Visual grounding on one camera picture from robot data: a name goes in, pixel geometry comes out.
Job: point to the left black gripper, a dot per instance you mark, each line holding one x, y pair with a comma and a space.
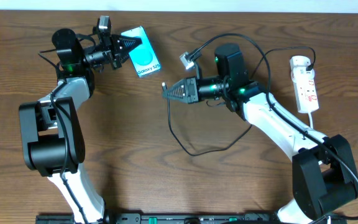
114, 58

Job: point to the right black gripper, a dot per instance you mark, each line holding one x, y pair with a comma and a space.
190, 90

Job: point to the Galaxy smartphone cyan screen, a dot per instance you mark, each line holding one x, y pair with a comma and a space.
143, 57

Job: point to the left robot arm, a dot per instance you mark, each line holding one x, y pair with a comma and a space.
52, 140

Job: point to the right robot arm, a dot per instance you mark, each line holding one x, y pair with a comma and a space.
323, 168

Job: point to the white USB charger adapter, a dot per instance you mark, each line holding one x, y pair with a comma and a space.
300, 74

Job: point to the white power strip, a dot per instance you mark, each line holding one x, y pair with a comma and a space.
305, 92

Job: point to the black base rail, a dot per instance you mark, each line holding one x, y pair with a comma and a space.
136, 218

